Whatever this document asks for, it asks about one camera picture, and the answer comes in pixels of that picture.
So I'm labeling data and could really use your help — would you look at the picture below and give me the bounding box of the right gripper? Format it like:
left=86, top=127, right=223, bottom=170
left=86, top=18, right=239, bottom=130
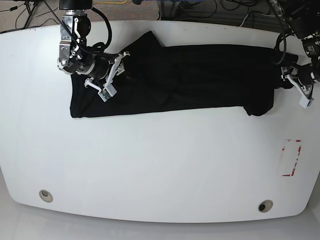
left=84, top=51, right=130, bottom=93

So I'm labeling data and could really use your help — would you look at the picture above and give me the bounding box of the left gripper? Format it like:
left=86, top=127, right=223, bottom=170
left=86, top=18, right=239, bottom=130
left=279, top=64, right=320, bottom=99

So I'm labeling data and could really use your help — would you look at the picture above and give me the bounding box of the black t-shirt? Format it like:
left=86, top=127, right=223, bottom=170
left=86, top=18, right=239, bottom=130
left=69, top=32, right=282, bottom=118

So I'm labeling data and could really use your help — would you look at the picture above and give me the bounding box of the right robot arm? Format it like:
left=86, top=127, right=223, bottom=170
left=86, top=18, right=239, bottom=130
left=58, top=0, right=130, bottom=101

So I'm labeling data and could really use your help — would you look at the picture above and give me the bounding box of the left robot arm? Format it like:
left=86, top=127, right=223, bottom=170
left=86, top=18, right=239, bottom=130
left=267, top=0, right=320, bottom=105

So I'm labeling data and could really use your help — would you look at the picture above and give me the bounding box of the red tape rectangle marking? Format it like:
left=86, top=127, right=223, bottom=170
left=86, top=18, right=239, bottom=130
left=279, top=139, right=303, bottom=177

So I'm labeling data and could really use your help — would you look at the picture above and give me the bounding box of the black tripod stand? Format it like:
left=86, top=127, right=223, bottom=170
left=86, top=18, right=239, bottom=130
left=14, top=0, right=41, bottom=30

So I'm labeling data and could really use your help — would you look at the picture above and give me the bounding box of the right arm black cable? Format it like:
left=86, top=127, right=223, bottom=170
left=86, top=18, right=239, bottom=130
left=44, top=0, right=118, bottom=61

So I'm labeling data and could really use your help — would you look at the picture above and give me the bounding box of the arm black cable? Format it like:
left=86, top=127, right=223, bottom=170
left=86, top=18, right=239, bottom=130
left=44, top=0, right=118, bottom=61
left=270, top=7, right=301, bottom=66

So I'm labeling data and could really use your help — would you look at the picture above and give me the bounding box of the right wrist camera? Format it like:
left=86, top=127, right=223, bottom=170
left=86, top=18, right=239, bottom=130
left=98, top=85, right=117, bottom=102

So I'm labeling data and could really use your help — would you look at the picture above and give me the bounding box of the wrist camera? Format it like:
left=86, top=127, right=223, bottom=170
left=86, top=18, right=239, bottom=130
left=299, top=96, right=314, bottom=109
left=98, top=85, right=117, bottom=102

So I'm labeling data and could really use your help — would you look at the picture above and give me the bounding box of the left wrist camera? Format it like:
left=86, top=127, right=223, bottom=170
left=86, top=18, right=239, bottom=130
left=299, top=96, right=314, bottom=109

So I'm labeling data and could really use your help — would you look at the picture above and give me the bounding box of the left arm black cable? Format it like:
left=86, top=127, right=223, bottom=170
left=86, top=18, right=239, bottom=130
left=270, top=7, right=301, bottom=66

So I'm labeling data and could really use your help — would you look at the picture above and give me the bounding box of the yellow cable on floor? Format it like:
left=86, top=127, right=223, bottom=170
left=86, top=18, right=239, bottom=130
left=97, top=0, right=128, bottom=6

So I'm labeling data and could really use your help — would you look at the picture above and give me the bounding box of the right table cable grommet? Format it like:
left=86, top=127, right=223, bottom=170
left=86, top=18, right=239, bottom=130
left=258, top=200, right=273, bottom=213

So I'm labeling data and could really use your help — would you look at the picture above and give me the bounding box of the table cable grommet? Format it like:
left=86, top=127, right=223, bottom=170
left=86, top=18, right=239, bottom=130
left=258, top=200, right=273, bottom=213
left=39, top=190, right=53, bottom=203

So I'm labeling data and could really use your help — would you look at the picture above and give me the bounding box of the left table cable grommet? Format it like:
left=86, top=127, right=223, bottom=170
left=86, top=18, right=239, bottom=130
left=39, top=190, right=53, bottom=203

